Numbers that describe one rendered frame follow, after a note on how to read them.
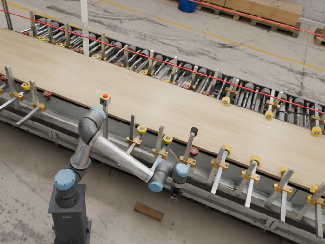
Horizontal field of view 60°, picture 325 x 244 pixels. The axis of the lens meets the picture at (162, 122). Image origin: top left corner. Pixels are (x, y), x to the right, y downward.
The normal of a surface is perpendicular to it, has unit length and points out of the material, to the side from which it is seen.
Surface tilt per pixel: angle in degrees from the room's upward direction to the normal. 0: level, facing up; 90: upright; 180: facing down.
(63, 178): 5
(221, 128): 0
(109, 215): 0
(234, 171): 90
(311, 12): 90
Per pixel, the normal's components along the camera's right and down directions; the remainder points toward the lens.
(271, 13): -0.40, 0.57
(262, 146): 0.13, -0.74
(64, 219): 0.10, 0.67
